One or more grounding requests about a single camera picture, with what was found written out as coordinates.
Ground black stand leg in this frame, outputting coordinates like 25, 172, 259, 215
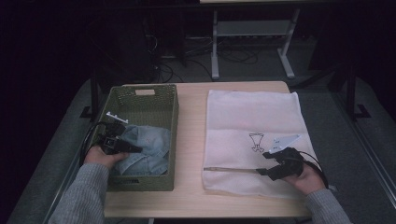
79, 73, 101, 120
345, 64, 372, 120

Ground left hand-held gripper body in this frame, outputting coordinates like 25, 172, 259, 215
92, 111, 129, 155

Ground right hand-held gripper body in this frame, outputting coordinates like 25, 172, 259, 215
267, 133, 304, 181

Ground person's left hand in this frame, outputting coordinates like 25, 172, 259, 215
83, 144, 129, 171

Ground white mesh laundry bag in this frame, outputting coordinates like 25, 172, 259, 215
201, 89, 318, 200

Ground black floor cables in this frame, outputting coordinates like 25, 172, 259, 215
143, 34, 260, 83

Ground left hand-held gripper cable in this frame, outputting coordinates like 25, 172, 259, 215
78, 121, 106, 166

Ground hand-held gripper cable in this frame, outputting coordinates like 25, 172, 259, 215
298, 150, 330, 189
78, 121, 106, 166

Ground green woven basket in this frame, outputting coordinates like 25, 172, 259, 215
92, 83, 180, 192

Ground person's right hand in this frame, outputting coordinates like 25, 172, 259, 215
284, 162, 326, 196

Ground metal floor rail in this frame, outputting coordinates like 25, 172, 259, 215
41, 118, 97, 224
331, 92, 396, 203

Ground white metal stand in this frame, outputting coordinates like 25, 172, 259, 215
210, 8, 302, 80

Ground right hand-held gripper cable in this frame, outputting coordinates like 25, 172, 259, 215
298, 150, 330, 189

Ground light blue denim jeans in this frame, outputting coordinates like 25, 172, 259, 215
113, 124, 172, 176

